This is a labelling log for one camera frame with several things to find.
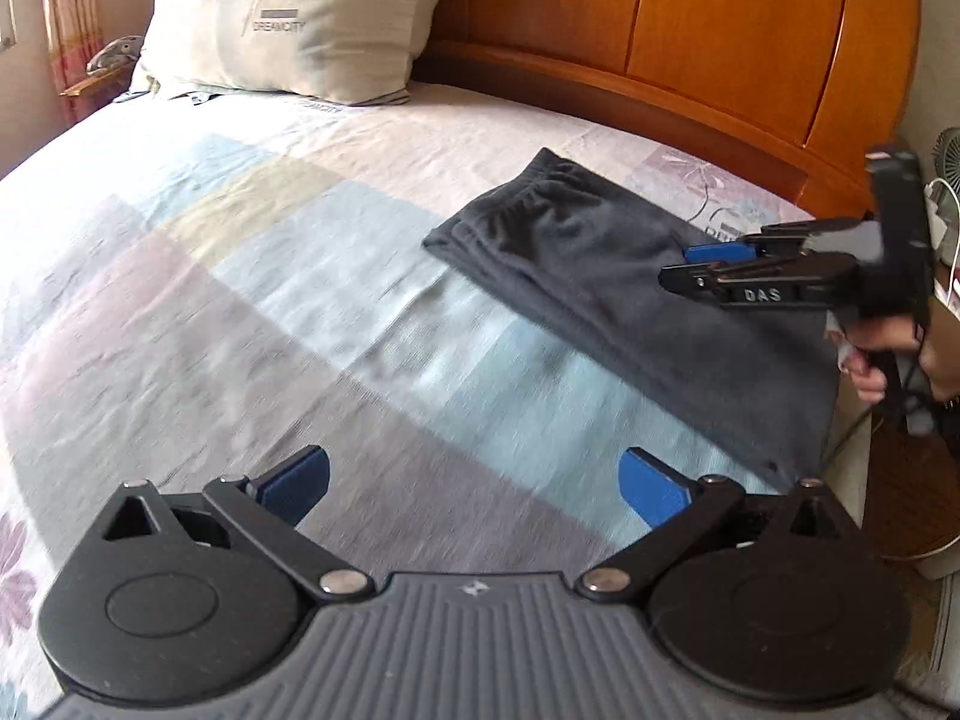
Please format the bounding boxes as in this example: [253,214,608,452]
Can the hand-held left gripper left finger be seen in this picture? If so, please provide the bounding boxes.
[97,444,376,605]

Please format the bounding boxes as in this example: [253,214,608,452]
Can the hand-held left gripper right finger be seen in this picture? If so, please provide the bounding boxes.
[577,447,852,605]

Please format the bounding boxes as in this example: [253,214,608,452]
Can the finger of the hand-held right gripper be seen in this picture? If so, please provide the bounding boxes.
[658,261,752,295]
[685,220,818,266]

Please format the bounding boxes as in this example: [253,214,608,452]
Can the dark grey pants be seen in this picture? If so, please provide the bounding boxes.
[421,148,841,492]

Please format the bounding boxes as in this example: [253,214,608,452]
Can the person's right hand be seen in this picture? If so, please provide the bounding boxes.
[827,313,960,404]

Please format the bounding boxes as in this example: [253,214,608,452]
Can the wooden headboard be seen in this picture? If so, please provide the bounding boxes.
[411,0,923,222]

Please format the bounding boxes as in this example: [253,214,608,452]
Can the wooden nightstand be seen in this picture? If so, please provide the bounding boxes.
[862,420,960,563]
[58,60,140,125]

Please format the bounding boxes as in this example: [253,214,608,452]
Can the large cream printed pillow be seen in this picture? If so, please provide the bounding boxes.
[131,0,451,107]

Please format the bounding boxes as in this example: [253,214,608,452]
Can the grey cloth bundle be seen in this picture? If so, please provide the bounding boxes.
[85,36,143,76]

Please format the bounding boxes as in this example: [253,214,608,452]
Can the pink striped curtain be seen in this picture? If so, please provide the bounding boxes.
[41,0,106,102]

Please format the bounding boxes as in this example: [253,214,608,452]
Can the white cable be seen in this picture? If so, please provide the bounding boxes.
[926,180,960,316]

